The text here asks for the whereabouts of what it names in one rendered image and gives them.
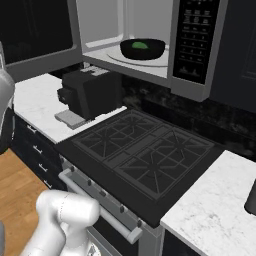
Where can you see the dark wall cupboard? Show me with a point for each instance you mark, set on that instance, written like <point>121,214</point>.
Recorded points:
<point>235,50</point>

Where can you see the black bowl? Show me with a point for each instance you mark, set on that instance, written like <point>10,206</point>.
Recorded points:
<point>143,54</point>

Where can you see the grey microwave oven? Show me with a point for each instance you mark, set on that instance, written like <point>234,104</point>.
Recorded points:
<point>196,88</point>

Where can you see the dark drawer front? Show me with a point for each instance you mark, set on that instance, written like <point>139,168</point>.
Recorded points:
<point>28,146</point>
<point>33,163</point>
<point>23,128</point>
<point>55,181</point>

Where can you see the dark oven knob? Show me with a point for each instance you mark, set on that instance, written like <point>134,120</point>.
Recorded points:
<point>72,169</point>
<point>89,182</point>
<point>122,209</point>
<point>103,193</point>
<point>139,223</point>

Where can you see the dark base cupboard door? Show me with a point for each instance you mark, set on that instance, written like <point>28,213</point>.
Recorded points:
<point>176,246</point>

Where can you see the microwave door with dark glass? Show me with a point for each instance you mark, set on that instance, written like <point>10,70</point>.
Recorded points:
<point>36,61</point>

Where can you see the black coffee machine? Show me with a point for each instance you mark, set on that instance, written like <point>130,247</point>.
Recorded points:
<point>95,91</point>

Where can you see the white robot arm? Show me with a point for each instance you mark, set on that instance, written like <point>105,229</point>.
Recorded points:
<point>66,211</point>

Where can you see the green broccoli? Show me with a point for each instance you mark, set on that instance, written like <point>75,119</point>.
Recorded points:
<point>140,45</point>

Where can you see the black hob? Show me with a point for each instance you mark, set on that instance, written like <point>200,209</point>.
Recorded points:
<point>143,153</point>

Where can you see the white microwave turntable plate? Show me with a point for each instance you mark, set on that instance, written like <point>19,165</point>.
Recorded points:
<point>115,56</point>

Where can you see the microwave start button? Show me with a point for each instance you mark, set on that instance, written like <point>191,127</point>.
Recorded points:
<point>197,71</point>

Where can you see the black sink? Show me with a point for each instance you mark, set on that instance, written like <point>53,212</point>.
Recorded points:
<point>251,200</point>

